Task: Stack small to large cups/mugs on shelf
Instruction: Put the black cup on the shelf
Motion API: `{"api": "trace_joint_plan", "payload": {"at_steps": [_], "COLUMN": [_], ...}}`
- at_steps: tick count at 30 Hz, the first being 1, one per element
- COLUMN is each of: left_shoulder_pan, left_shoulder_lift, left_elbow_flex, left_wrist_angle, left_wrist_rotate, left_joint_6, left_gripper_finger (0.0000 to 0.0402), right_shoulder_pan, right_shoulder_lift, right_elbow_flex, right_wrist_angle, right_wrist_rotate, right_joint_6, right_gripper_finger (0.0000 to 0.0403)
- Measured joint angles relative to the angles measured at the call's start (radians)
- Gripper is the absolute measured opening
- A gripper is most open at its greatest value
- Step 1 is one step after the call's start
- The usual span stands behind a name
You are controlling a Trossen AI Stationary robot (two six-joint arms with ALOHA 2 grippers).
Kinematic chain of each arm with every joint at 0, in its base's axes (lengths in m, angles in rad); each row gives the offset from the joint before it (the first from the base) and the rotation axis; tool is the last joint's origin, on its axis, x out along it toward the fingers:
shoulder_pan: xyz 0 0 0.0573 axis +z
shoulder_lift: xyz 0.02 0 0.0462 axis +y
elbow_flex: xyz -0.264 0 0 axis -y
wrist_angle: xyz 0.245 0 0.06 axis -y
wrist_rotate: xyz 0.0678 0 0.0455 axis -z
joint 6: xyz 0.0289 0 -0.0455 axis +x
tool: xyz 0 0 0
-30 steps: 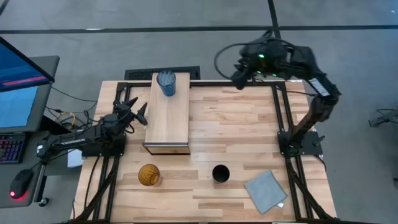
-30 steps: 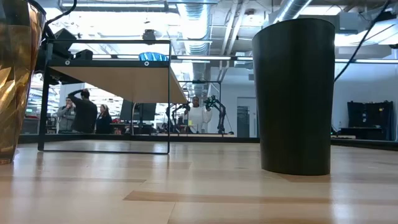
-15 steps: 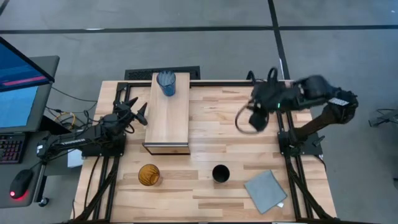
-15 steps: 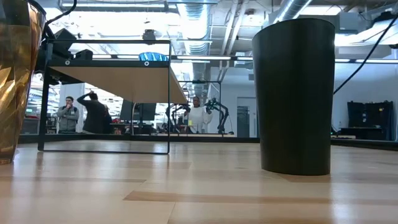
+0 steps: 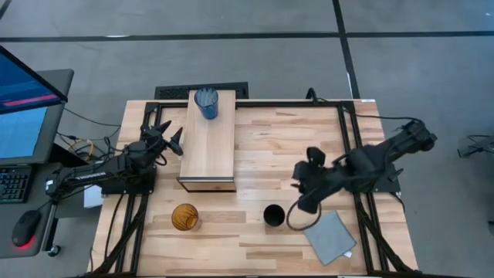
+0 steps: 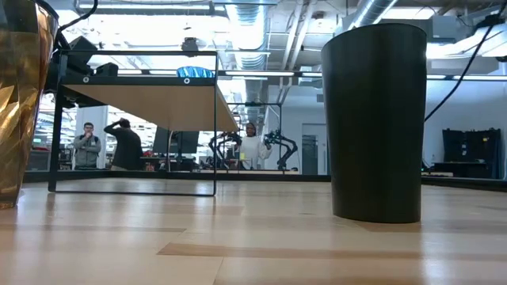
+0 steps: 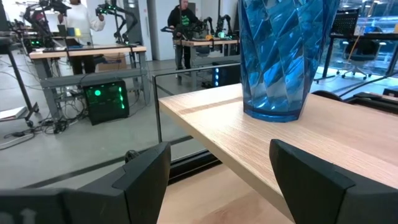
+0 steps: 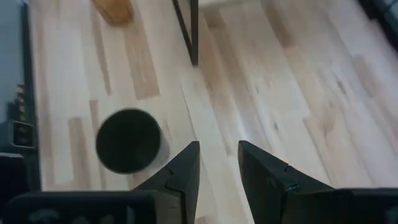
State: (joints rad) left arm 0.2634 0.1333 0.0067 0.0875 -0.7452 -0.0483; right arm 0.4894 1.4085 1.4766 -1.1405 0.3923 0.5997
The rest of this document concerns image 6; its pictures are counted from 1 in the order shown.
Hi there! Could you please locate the wooden shelf black metal frame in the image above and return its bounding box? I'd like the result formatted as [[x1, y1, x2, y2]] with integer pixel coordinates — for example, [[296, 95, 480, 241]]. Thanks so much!
[[48, 49, 240, 197]]

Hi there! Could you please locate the blue patterned cup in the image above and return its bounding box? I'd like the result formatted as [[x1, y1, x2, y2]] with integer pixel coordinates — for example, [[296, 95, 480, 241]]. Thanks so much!
[[176, 66, 215, 79]]

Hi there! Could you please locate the black overhead bar with lights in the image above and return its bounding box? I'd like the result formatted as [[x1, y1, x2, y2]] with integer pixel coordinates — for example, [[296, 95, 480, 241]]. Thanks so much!
[[116, 69, 507, 82]]

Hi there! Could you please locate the grey door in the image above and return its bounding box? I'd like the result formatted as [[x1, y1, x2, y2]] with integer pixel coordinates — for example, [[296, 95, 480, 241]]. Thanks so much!
[[301, 123, 329, 176]]

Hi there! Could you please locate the person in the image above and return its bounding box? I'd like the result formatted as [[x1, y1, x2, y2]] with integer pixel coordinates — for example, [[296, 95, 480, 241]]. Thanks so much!
[[103, 117, 144, 172], [73, 121, 102, 171], [237, 122, 273, 171]]

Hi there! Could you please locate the dark computer monitor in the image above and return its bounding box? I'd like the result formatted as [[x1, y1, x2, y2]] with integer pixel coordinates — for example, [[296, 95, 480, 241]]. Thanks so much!
[[152, 126, 200, 155]]

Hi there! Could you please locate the black hanging cable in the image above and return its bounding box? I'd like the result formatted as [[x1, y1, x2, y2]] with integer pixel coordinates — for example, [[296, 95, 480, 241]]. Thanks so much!
[[423, 14, 507, 123]]

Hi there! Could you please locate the black metal station frame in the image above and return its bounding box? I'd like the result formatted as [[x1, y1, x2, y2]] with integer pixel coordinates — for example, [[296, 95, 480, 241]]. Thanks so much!
[[227, 102, 284, 172]]

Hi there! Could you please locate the silver ventilation duct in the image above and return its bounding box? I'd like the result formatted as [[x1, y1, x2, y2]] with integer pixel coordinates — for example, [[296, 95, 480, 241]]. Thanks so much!
[[334, 0, 399, 36]]

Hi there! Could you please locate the black overhead camera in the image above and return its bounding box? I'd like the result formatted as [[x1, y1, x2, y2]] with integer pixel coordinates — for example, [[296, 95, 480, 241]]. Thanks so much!
[[181, 36, 200, 53]]

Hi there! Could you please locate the amber faceted glass cup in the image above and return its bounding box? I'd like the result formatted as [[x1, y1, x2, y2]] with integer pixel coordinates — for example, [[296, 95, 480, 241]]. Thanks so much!
[[0, 0, 60, 211]]

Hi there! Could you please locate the tall black cup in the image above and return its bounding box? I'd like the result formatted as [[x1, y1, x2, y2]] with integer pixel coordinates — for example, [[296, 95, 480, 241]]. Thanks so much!
[[320, 22, 429, 224]]

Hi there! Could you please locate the black storage cabinet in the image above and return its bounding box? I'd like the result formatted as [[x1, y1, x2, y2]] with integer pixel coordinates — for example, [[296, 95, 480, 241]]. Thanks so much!
[[431, 127, 503, 180]]

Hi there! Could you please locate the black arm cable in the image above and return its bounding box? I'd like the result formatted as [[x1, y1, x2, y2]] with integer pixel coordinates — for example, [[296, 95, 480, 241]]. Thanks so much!
[[58, 0, 99, 32]]

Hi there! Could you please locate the black table edge rail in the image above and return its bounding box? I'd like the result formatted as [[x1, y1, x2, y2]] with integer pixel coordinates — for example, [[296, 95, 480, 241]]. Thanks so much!
[[22, 169, 507, 193]]

